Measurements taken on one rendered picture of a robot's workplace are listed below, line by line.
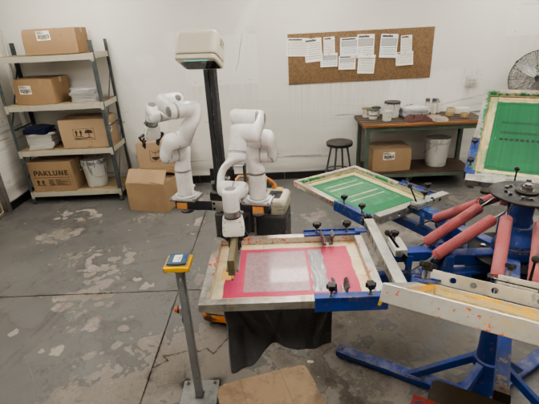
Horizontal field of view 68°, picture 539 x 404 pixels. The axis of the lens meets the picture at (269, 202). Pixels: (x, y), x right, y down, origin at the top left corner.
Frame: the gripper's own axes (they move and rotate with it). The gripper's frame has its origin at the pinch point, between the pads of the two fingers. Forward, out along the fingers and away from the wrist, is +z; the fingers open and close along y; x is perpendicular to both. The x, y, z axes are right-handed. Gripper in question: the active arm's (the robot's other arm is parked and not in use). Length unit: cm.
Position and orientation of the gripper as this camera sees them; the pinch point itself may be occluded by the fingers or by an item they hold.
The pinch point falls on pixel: (235, 244)
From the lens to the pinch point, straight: 190.4
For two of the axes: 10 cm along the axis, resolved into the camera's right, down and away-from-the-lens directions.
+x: 0.0, 4.1, -9.1
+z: 0.5, 9.1, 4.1
